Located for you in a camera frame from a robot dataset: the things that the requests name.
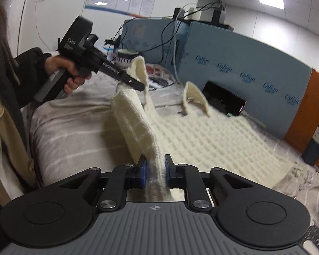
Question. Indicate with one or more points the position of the blue bin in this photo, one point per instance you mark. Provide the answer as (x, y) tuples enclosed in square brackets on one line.
[(315, 148)]

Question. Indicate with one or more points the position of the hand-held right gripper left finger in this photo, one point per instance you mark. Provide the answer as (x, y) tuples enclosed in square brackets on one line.
[(142, 174)]

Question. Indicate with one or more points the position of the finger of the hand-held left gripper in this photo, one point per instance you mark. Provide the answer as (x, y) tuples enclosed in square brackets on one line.
[(133, 82)]

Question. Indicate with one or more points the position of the person's left hand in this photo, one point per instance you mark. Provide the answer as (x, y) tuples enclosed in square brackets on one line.
[(59, 63)]

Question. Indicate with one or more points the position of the person's beige coat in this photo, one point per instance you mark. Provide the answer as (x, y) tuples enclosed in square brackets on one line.
[(4, 127)]

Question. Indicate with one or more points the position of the blue foam board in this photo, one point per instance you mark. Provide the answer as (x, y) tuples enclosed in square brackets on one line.
[(154, 37), (236, 50)]

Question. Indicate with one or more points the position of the person's left forearm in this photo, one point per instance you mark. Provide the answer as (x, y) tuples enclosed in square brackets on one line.
[(32, 77)]

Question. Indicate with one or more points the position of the cream knit sweater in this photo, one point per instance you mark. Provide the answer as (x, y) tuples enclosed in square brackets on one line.
[(196, 140)]

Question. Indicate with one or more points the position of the black device box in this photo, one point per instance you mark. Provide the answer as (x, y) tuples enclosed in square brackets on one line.
[(220, 16)]

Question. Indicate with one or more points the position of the orange cabinet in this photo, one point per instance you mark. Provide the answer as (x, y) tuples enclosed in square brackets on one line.
[(308, 111)]

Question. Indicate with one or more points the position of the black and white striped cloth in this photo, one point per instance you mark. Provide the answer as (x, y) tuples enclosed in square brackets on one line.
[(126, 57)]

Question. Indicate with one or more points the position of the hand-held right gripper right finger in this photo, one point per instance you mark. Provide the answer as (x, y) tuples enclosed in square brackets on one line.
[(167, 174)]

